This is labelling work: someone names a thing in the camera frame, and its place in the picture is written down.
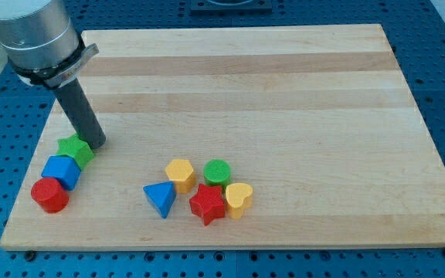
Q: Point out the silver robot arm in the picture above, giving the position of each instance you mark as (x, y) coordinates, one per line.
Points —
(41, 42)

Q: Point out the blue cube block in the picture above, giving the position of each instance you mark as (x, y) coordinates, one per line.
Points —
(64, 169)

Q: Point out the green cylinder block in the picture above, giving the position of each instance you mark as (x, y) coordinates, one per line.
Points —
(217, 172)

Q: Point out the yellow hexagon block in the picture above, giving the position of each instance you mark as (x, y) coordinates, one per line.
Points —
(182, 174)

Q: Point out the yellow heart block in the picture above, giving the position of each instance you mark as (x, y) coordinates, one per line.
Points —
(239, 197)

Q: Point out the red star block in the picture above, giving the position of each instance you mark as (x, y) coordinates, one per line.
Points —
(208, 204)

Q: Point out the blue triangle block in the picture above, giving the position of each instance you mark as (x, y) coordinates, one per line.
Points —
(161, 196)

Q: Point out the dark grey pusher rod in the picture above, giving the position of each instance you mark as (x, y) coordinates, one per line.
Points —
(78, 110)

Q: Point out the green star block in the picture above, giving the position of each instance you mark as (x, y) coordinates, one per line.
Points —
(76, 149)

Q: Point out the red cylinder block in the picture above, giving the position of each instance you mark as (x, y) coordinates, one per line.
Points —
(49, 194)

